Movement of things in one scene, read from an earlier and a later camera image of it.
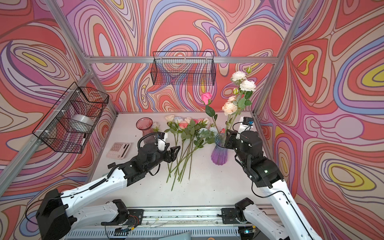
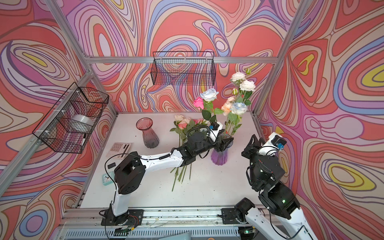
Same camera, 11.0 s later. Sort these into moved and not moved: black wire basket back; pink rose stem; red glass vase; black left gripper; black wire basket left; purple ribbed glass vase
Moved: pink rose stem; black left gripper
Not moved: red glass vase; purple ribbed glass vase; black wire basket back; black wire basket left
